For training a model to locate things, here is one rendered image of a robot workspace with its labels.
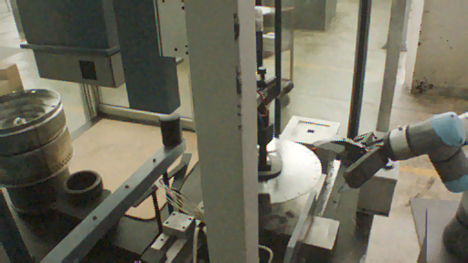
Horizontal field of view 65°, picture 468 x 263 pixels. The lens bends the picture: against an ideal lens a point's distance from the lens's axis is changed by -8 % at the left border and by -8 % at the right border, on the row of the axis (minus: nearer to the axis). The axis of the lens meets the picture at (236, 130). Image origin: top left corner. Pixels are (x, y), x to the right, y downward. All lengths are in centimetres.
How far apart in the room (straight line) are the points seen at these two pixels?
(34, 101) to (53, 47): 43
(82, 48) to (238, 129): 76
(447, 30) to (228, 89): 384
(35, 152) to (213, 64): 106
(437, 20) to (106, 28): 342
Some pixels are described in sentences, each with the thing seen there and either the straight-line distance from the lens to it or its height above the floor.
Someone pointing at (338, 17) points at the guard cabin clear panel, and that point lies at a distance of 140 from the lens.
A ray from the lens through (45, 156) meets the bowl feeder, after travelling 131.
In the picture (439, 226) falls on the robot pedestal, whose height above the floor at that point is 75.
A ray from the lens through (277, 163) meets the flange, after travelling 114.
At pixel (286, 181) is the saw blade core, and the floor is 95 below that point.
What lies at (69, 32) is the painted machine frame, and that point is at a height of 137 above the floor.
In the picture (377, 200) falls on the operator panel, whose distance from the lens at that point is 129.
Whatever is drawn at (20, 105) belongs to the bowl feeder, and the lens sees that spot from 150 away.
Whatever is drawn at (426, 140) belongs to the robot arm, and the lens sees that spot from 90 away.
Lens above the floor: 160
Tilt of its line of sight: 29 degrees down
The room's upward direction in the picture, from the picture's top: 2 degrees counter-clockwise
